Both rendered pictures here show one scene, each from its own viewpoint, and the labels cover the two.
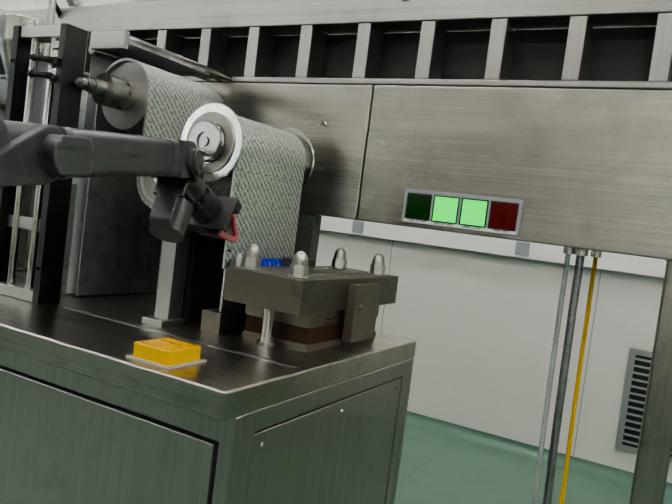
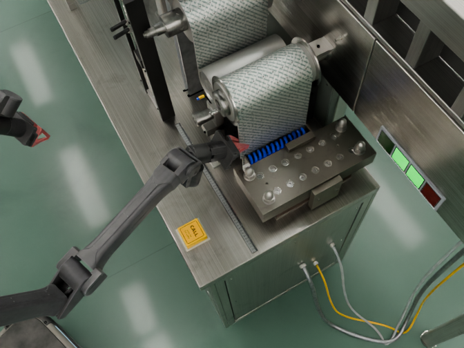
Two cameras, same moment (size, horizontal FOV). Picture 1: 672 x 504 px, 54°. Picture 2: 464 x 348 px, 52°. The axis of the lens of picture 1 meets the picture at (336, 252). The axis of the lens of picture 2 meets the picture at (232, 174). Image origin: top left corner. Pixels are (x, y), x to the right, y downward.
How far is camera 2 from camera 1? 1.35 m
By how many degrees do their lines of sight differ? 66
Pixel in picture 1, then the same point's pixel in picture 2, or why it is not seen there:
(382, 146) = (373, 86)
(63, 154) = (89, 291)
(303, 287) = (264, 216)
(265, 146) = (264, 101)
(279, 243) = (289, 125)
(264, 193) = (269, 117)
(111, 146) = (123, 234)
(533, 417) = not seen: outside the picture
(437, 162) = (403, 129)
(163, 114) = (208, 37)
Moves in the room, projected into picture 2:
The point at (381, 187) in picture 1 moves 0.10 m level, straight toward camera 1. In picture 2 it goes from (369, 109) to (351, 136)
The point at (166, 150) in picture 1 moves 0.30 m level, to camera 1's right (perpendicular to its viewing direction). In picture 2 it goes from (166, 189) to (266, 246)
